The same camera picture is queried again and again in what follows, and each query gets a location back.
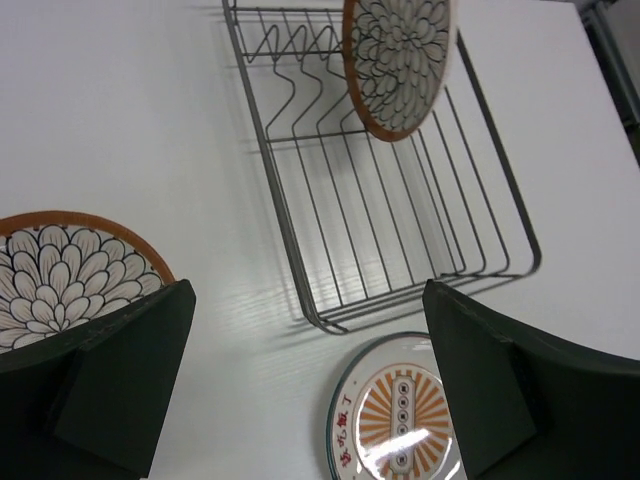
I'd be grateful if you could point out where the sunburst plate green rim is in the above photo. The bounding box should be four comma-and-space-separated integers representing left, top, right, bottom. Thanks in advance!
326, 332, 466, 480

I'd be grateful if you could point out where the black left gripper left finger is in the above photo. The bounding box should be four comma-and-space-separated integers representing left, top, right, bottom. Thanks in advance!
1, 279, 196, 479

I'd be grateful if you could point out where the grey wire dish rack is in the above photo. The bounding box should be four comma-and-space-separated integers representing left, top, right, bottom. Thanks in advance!
222, 1, 542, 335

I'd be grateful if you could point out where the floral plate brown rim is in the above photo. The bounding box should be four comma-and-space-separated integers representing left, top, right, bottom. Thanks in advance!
1, 210, 175, 353
342, 0, 458, 142

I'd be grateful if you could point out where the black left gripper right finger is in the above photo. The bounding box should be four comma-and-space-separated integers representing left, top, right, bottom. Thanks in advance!
422, 281, 639, 479

